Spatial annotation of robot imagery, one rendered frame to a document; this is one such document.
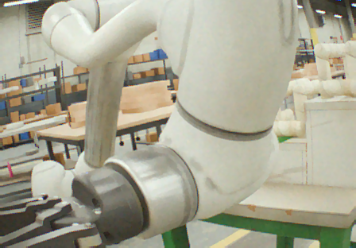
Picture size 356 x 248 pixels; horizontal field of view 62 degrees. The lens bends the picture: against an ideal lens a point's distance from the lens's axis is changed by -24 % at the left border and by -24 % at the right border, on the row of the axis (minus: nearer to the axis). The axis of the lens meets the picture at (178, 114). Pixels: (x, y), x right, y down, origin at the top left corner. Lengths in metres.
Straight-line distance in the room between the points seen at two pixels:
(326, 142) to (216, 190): 0.36
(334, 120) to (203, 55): 0.39
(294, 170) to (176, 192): 0.44
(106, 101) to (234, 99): 0.69
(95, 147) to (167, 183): 0.77
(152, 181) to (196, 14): 0.15
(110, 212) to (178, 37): 0.16
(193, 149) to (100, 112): 0.67
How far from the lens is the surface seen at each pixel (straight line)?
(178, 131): 0.35
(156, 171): 0.33
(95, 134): 1.05
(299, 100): 0.73
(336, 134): 0.65
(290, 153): 0.73
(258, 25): 0.29
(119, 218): 0.31
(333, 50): 0.73
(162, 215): 0.32
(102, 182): 0.31
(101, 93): 0.97
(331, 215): 0.58
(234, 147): 0.34
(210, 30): 0.30
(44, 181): 1.14
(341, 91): 0.66
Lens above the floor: 1.19
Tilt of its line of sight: 6 degrees down
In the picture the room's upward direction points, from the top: 9 degrees counter-clockwise
